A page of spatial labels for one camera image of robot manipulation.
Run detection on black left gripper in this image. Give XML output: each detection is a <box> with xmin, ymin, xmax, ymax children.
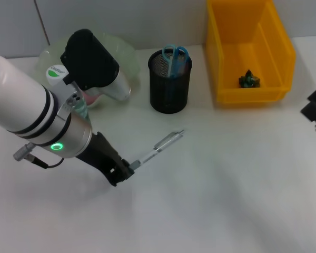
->
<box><xmin>75</xmin><ymin>131</ymin><xmax>135</xmax><ymax>187</ymax></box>

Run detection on silver pen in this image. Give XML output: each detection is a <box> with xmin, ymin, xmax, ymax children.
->
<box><xmin>130</xmin><ymin>129</ymin><xmax>185</xmax><ymax>171</ymax></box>

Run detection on green plastic wrapper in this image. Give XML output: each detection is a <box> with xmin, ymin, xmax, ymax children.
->
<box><xmin>238</xmin><ymin>69</ymin><xmax>261</xmax><ymax>89</ymax></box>

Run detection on pink peach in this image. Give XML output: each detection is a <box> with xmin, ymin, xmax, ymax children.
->
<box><xmin>82</xmin><ymin>89</ymin><xmax>103</xmax><ymax>106</ymax></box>

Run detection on black mesh pen holder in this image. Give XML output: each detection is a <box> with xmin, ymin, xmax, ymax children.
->
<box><xmin>147</xmin><ymin>48</ymin><xmax>193</xmax><ymax>114</ymax></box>

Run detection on clear green-labelled water bottle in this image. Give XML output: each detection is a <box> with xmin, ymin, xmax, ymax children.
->
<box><xmin>45</xmin><ymin>64</ymin><xmax>92</xmax><ymax>126</ymax></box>

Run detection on blue scissors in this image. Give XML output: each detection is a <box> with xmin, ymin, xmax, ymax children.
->
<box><xmin>162</xmin><ymin>44</ymin><xmax>190</xmax><ymax>102</ymax></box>

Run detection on pale green glass fruit bowl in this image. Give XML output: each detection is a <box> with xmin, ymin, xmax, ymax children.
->
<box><xmin>36</xmin><ymin>34</ymin><xmax>142</xmax><ymax>109</ymax></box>

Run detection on yellow plastic bin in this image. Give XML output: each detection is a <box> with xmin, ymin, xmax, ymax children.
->
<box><xmin>205</xmin><ymin>0</ymin><xmax>297</xmax><ymax>106</ymax></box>

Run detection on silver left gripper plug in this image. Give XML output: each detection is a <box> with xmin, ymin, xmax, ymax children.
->
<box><xmin>13</xmin><ymin>143</ymin><xmax>35</xmax><ymax>162</ymax></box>

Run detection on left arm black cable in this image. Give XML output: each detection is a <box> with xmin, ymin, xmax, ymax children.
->
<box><xmin>33</xmin><ymin>155</ymin><xmax>66</xmax><ymax>169</ymax></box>

